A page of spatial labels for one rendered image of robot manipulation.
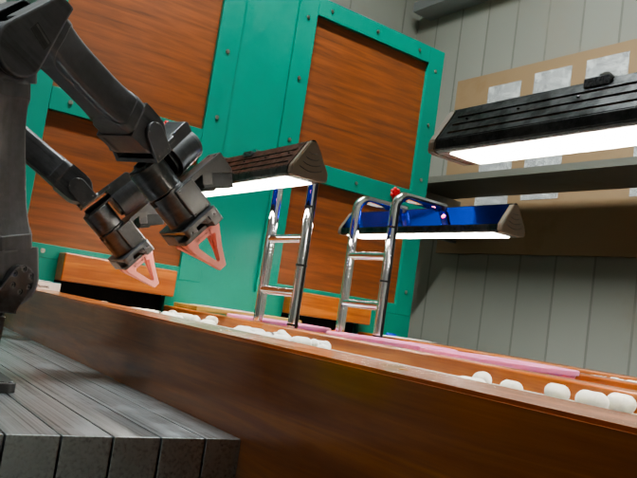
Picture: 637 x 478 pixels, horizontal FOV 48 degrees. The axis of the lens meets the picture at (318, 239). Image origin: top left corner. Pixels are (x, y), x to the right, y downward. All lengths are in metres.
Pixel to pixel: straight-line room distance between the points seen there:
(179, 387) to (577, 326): 2.64
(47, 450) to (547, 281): 2.98
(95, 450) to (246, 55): 1.68
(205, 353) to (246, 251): 1.34
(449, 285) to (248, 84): 2.00
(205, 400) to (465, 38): 3.61
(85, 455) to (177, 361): 0.24
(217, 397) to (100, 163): 1.28
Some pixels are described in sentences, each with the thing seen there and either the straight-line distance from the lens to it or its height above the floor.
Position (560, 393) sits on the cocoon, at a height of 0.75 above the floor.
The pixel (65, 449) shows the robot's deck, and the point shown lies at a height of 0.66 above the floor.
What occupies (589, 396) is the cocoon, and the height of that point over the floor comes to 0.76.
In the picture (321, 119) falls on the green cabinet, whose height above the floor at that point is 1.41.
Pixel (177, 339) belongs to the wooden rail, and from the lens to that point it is 0.88.
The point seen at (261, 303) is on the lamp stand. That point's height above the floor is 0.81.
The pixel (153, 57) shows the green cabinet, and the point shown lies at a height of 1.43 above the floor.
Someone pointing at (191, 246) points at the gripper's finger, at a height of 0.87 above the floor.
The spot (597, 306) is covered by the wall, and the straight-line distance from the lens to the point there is 3.29.
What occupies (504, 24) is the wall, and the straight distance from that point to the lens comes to 4.08.
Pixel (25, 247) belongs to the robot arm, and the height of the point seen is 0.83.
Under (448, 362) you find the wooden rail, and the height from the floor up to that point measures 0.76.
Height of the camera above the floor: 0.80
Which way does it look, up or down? 6 degrees up
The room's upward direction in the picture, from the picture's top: 8 degrees clockwise
